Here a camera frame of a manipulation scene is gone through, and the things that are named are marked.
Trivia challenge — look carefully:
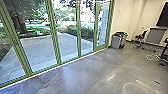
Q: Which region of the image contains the black wall screen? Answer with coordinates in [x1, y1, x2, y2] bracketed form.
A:
[155, 2, 168, 28]

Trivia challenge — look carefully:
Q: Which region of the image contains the grey rolling panel stand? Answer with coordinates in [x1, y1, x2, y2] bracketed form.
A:
[145, 26, 168, 47]

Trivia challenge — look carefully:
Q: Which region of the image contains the green window frame wall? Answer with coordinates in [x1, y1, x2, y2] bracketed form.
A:
[0, 0, 98, 89]

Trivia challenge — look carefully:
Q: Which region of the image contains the green framed glass door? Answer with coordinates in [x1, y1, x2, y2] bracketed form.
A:
[93, 0, 116, 53]

